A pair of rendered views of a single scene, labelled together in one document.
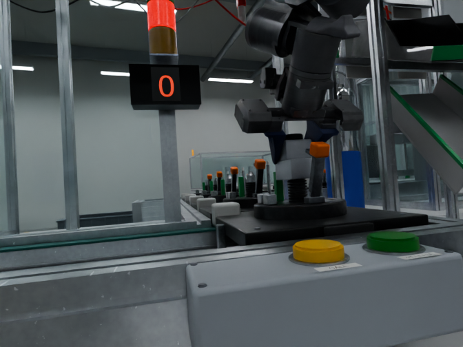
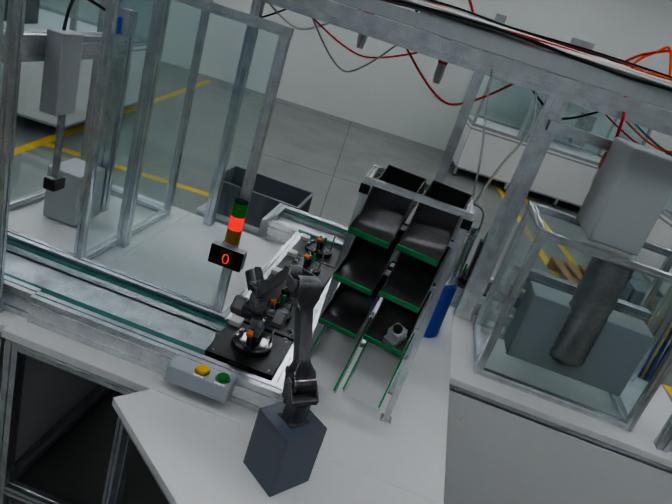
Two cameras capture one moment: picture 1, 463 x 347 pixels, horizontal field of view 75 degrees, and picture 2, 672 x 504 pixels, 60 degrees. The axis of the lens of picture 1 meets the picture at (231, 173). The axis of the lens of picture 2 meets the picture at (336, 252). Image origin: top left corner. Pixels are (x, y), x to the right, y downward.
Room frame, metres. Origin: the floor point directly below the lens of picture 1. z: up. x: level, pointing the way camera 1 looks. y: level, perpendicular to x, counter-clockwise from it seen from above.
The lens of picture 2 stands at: (-1.10, -0.80, 2.10)
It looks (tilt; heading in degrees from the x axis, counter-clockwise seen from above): 22 degrees down; 18
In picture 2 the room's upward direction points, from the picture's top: 18 degrees clockwise
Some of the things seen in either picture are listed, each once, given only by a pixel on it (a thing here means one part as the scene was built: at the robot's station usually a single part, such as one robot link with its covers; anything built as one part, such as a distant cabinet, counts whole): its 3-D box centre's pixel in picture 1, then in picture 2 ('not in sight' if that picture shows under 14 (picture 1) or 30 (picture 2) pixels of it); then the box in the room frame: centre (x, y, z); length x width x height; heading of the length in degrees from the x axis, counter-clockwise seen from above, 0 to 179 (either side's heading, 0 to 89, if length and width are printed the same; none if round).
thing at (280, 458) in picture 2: not in sight; (284, 445); (0.15, -0.43, 0.96); 0.14 x 0.14 x 0.20; 65
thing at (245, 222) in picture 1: (300, 219); (250, 347); (0.48, -0.10, 0.96); 0.24 x 0.24 x 0.02; 13
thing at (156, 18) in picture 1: (161, 18); (236, 222); (0.55, 0.11, 1.33); 0.05 x 0.05 x 0.05
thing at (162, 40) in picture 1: (162, 45); (233, 235); (0.55, 0.11, 1.28); 0.05 x 0.05 x 0.05
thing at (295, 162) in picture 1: (291, 158); (258, 322); (0.49, -0.10, 1.06); 0.08 x 0.04 x 0.07; 13
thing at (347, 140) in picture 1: (339, 111); (457, 242); (1.39, -0.51, 1.32); 0.14 x 0.14 x 0.38
